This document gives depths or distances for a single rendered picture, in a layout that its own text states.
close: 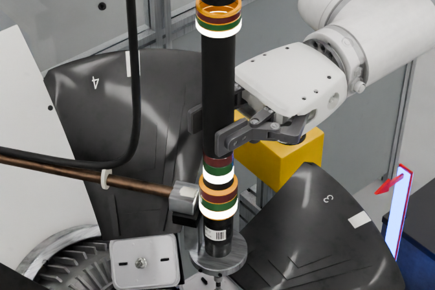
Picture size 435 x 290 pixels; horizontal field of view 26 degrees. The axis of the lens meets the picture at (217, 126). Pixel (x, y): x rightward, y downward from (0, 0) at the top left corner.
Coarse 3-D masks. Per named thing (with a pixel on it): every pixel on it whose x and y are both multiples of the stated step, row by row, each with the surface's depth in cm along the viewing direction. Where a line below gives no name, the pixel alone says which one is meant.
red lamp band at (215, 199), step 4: (200, 188) 104; (236, 188) 104; (200, 192) 105; (204, 192) 104; (232, 192) 104; (236, 192) 105; (204, 196) 104; (208, 196) 104; (212, 196) 103; (216, 196) 103; (220, 196) 103; (224, 196) 103; (228, 196) 104; (232, 196) 104; (208, 200) 104; (212, 200) 104; (216, 200) 104; (220, 200) 104; (224, 200) 104; (228, 200) 104
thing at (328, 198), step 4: (328, 192) 132; (332, 192) 132; (320, 196) 131; (324, 196) 131; (328, 196) 131; (332, 196) 132; (336, 196) 132; (320, 200) 131; (324, 200) 131; (328, 200) 131; (332, 200) 131; (336, 200) 131; (324, 204) 130; (328, 204) 131; (332, 204) 131
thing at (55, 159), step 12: (132, 0) 91; (132, 12) 92; (132, 24) 93; (132, 36) 94; (132, 48) 95; (132, 60) 96; (132, 72) 97; (132, 84) 98; (132, 96) 99; (132, 108) 101; (132, 120) 102; (132, 132) 103; (132, 144) 104; (12, 156) 111; (24, 156) 111; (36, 156) 110; (48, 156) 110; (132, 156) 106; (84, 168) 109; (96, 168) 108; (108, 168) 108
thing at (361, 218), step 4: (360, 212) 131; (364, 212) 131; (356, 216) 130; (360, 216) 131; (364, 216) 131; (348, 220) 130; (352, 220) 130; (356, 220) 130; (360, 220) 130; (364, 220) 130; (368, 220) 131; (352, 224) 129; (356, 224) 130; (360, 224) 130
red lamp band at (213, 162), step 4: (204, 156) 101; (232, 156) 101; (204, 160) 102; (208, 160) 101; (212, 160) 100; (216, 160) 100; (220, 160) 100; (224, 160) 100; (228, 160) 101; (232, 160) 102; (208, 164) 101; (212, 164) 101; (216, 164) 101; (220, 164) 101; (224, 164) 101
